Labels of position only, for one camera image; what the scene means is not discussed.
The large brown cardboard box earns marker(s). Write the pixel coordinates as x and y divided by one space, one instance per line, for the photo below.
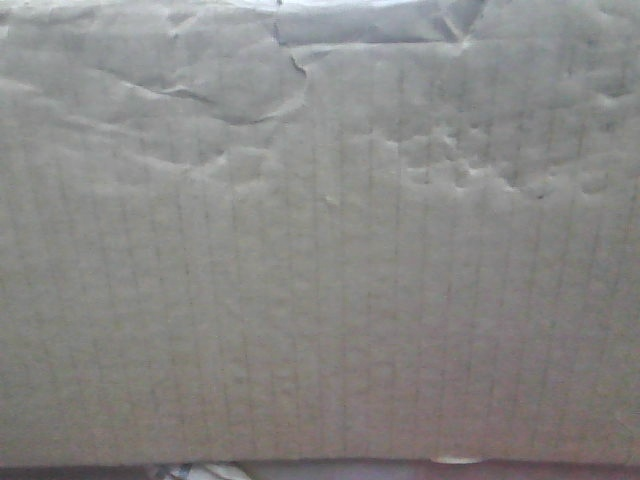
257 230

